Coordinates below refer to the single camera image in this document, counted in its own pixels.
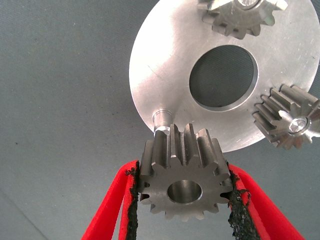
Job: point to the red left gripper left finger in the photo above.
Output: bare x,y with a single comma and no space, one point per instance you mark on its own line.
120,207

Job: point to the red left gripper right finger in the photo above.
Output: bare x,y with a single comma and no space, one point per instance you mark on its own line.
255,217

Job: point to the smaller steel gear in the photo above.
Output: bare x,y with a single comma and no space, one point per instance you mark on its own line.
275,117
230,22
160,185

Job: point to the dark grey table cloth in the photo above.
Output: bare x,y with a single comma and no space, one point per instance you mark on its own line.
50,100

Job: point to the round metal plate with hole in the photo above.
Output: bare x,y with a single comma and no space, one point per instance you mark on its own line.
162,75

